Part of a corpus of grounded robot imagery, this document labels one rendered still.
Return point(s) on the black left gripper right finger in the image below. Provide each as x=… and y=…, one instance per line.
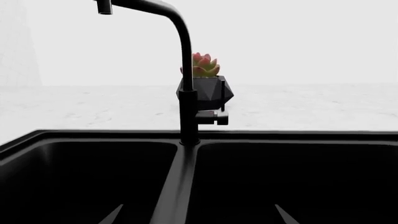
x=284, y=216

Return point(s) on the black faceted plant pot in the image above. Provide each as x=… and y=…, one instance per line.
x=208, y=93

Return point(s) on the black double-basin sink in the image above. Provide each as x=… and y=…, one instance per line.
x=93, y=177

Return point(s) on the pink green succulent plant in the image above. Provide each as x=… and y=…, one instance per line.
x=204, y=66

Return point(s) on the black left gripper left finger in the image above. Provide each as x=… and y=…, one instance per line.
x=114, y=216

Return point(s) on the black kitchen faucet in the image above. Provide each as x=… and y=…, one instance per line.
x=187, y=93

